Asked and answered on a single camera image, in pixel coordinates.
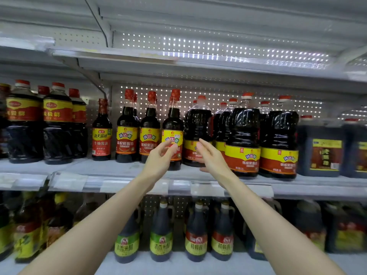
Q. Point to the person's right hand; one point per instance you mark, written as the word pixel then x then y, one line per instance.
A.
pixel 217 164

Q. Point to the person's left hand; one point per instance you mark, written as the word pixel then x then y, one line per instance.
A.
pixel 159 163

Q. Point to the rice vinegar jug green label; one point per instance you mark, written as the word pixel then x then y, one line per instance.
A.
pixel 161 240

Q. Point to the white metal store shelving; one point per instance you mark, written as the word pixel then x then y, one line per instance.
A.
pixel 34 169

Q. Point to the square soy sauce jug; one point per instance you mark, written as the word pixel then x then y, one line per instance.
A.
pixel 347 232

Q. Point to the blue-label oyster sauce bottle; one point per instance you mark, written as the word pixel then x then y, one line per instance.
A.
pixel 3 123

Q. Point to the person's right forearm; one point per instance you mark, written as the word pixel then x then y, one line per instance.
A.
pixel 281 235

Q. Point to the person's left forearm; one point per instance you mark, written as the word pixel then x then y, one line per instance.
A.
pixel 86 235

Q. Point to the row of dark red-capped bottles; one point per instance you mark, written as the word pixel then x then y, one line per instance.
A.
pixel 102 140

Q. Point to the large amber cooking wine jug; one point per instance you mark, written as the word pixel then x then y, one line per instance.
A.
pixel 86 209

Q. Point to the red label dark sauce bottle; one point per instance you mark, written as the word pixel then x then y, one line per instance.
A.
pixel 79 128
pixel 43 90

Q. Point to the dark bottle orange label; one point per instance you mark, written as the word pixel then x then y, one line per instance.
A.
pixel 59 223

